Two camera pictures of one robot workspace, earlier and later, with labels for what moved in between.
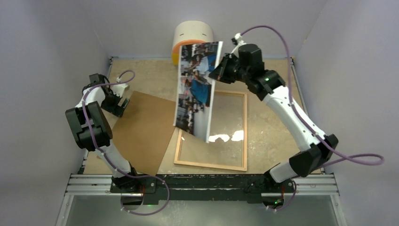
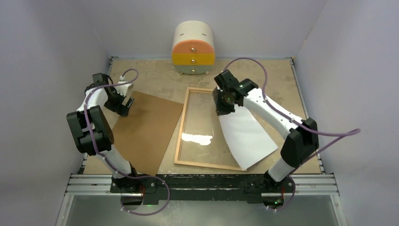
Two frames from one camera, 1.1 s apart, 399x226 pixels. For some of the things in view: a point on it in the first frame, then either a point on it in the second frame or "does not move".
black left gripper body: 107,103 does not move
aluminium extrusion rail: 100,184 does not move
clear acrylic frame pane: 227,146 does not move
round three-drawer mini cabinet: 188,33 does not move
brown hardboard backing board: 141,135 does not move
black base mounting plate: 224,188 does not move
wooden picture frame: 227,149 → 177,160
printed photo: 195,88 → 246,137
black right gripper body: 235,72 → 224,105
